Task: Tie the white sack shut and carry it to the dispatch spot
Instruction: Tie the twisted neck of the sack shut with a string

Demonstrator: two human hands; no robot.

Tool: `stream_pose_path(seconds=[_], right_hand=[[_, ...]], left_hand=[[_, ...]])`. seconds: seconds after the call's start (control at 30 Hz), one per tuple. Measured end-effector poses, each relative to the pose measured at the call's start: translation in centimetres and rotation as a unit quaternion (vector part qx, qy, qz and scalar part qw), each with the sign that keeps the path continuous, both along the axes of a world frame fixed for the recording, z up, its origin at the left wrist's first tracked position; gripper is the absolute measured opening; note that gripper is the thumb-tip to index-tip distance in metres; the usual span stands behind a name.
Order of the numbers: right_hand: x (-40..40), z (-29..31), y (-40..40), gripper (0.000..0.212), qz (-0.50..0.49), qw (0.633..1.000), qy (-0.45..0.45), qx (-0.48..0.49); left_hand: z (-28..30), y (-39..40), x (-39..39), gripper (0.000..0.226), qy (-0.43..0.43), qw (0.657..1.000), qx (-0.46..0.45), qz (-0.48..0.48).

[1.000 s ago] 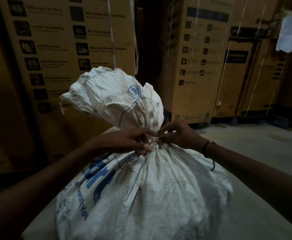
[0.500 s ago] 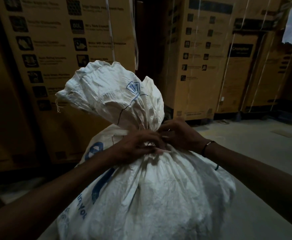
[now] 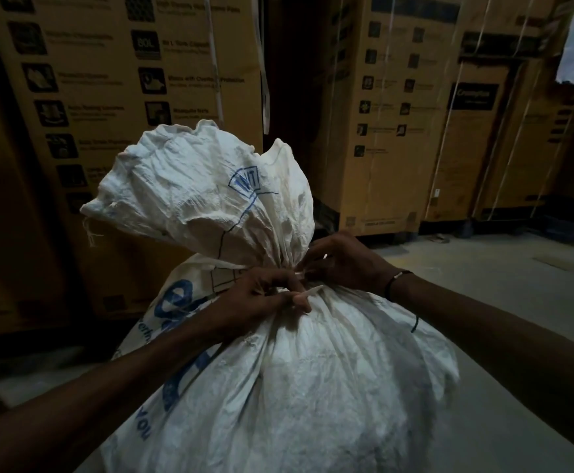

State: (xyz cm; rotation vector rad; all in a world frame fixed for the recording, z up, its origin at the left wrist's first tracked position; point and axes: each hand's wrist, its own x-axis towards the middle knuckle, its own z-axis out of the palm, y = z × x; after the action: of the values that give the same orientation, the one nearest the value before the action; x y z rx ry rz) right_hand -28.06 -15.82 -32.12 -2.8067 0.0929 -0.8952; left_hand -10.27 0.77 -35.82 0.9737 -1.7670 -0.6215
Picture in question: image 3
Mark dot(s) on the cardboard box with small icons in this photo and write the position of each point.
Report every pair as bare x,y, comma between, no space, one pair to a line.
395,192

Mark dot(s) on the person's left hand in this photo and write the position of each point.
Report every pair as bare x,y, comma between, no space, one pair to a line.
257,300

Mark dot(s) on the icon printed cardboard box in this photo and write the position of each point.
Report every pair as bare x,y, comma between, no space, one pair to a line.
100,54

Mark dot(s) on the person's left forearm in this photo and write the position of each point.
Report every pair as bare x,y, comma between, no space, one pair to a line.
95,399

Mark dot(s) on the white woven sack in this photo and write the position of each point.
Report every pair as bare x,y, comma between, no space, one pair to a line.
316,389

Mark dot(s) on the person's right hand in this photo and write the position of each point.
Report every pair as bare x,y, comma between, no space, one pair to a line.
351,263

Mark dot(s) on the small dark floor debris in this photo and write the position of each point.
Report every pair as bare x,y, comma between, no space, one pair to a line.
438,238

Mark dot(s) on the cardboard box with dark label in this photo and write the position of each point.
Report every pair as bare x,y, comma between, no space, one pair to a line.
459,167

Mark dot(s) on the person's right forearm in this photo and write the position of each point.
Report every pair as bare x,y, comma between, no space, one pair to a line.
513,349

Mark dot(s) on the black wrist band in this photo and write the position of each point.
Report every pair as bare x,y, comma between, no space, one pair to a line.
392,280

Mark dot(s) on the short white tie strip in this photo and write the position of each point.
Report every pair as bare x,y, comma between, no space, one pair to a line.
311,291

